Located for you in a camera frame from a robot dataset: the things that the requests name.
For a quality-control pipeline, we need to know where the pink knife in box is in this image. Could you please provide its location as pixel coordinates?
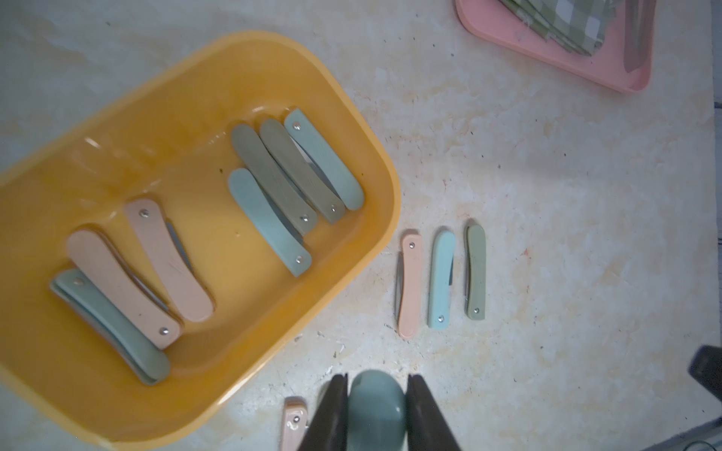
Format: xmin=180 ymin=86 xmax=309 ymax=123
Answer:
xmin=124 ymin=198 xmax=214 ymax=322

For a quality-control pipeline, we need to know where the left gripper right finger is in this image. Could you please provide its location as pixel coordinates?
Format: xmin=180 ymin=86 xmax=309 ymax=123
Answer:
xmin=405 ymin=375 xmax=461 ymax=451

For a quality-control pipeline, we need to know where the green knife in box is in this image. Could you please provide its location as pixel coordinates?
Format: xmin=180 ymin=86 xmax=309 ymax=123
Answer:
xmin=284 ymin=109 xmax=365 ymax=210

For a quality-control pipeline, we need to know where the pink plastic tray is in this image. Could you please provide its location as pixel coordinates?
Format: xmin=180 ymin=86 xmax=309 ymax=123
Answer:
xmin=455 ymin=0 xmax=652 ymax=94

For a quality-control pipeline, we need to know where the green checkered cloth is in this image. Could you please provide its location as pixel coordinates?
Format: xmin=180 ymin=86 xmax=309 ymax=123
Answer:
xmin=500 ymin=0 xmax=620 ymax=56

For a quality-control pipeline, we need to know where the olive knife in box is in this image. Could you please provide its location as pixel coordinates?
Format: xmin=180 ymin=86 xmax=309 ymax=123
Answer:
xmin=259 ymin=118 xmax=346 ymax=225
xmin=231 ymin=123 xmax=318 ymax=236

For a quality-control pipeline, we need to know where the teal folding knife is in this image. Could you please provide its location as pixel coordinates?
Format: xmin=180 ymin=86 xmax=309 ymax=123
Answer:
xmin=50 ymin=269 xmax=171 ymax=385
xmin=347 ymin=369 xmax=406 ymax=450

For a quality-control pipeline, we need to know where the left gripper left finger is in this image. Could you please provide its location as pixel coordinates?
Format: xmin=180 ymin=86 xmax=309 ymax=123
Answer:
xmin=298 ymin=374 xmax=349 ymax=451

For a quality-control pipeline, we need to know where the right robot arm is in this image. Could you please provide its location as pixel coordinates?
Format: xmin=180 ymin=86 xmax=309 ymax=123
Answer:
xmin=688 ymin=345 xmax=722 ymax=401

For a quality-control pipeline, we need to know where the yellow plastic storage box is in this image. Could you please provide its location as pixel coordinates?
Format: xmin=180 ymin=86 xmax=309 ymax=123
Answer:
xmin=1 ymin=31 xmax=400 ymax=450

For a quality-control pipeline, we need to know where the pink folding fruit knife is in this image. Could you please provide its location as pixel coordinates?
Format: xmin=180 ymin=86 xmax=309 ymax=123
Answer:
xmin=397 ymin=233 xmax=423 ymax=339

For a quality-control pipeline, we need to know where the teal knife in box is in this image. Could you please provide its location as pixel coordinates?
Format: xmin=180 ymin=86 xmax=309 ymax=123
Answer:
xmin=228 ymin=168 xmax=312 ymax=277

